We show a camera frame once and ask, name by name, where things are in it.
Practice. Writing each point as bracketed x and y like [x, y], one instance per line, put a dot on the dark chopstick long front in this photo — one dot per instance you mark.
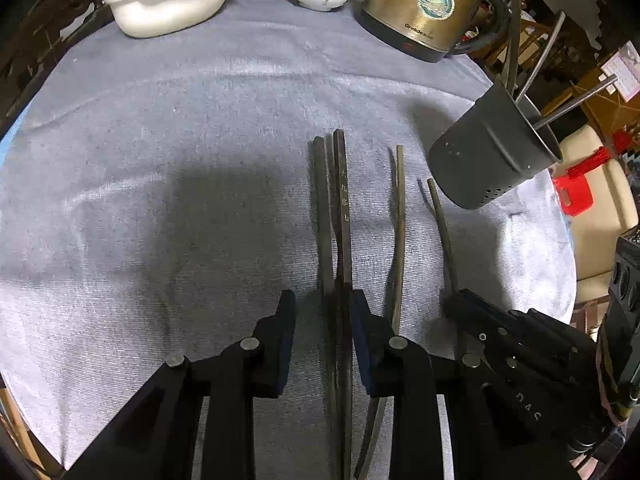
[343, 285]

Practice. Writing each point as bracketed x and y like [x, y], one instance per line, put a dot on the white ceramic pot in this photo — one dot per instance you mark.
[152, 18]

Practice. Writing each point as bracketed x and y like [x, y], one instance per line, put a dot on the dark chopstick pair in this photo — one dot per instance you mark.
[450, 268]

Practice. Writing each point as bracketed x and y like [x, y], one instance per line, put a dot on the grey table cloth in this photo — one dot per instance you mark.
[158, 196]

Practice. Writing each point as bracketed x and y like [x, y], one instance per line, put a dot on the cream armchair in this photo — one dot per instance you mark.
[595, 231]

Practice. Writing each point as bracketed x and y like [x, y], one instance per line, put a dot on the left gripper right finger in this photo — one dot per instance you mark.
[392, 366]

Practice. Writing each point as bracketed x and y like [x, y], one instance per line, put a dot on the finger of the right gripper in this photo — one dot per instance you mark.
[541, 345]

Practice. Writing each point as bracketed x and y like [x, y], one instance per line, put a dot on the dark carved wooden chair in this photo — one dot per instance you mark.
[35, 35]

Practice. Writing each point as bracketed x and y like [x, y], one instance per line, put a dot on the brass electric kettle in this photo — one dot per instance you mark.
[431, 30]

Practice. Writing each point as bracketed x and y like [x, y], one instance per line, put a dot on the red plastic stool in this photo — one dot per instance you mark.
[574, 194]

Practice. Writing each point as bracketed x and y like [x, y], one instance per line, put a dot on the grey metal utensil holder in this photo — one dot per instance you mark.
[493, 147]

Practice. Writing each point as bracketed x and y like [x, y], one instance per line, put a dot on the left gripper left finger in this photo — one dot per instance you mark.
[201, 411]

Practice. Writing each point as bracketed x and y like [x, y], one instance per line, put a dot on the wall calendar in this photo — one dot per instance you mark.
[625, 64]

